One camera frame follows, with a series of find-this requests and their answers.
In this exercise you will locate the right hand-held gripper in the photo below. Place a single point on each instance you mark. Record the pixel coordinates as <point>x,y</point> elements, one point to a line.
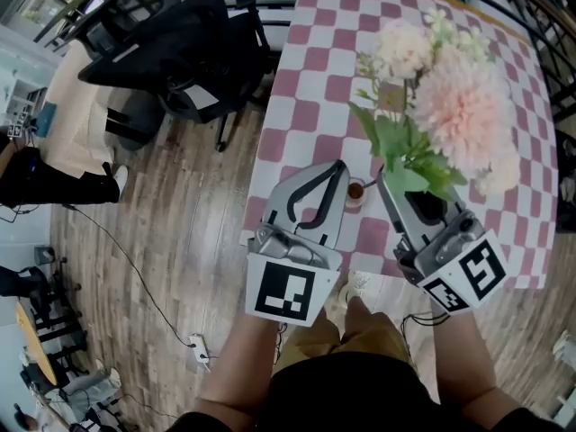
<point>481,266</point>

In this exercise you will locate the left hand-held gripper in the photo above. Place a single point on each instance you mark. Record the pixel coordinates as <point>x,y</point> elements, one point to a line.
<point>283,293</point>

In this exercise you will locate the pink ceramic vase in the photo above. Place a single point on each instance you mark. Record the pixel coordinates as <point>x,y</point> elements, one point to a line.
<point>355,191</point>

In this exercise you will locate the pink artificial flower bouquet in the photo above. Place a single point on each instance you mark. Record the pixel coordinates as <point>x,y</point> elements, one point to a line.
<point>463,115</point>

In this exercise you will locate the person's left forearm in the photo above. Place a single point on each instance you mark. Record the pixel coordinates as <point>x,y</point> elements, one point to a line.
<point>243,367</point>

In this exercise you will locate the person's right forearm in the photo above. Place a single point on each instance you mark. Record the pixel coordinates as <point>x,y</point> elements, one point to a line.
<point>463,358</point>

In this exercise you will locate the person's right white shoe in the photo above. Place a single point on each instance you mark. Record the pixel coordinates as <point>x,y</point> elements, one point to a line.
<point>355,286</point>

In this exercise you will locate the person's right leg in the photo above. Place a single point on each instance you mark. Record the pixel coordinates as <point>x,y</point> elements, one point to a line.
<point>360,311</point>

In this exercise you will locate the pink white checkered tablecloth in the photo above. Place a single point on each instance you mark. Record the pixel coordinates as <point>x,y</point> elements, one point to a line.
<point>315,83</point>

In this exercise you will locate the person's mustard shorts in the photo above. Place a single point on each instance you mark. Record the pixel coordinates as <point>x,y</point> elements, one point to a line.
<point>315,340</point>

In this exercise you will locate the black office chair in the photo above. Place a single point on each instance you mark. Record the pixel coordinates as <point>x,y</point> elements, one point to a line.
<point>180,47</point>
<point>568,182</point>

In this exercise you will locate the white power strip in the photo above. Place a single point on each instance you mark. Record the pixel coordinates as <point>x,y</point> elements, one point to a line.
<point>199,347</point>

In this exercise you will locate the wooden topped black railing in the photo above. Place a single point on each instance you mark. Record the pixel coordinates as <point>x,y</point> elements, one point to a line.
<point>551,81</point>

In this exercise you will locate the person's black shirt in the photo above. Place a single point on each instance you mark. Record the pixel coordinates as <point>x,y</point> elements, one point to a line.
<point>351,398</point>

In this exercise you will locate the dark grey round bin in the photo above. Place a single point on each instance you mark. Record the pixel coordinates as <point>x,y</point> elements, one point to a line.
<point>135,122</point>

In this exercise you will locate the beige cloth covered table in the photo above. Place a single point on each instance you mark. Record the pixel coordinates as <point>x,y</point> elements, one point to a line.
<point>76,142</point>

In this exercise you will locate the black equipment stand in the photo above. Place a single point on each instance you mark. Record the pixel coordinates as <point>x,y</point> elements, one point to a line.
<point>31,286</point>

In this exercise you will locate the round yellow table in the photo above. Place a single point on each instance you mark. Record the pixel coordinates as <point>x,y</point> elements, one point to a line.
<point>38,349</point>

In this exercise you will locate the white metal frame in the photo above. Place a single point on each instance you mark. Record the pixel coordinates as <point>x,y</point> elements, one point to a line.
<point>567,376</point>

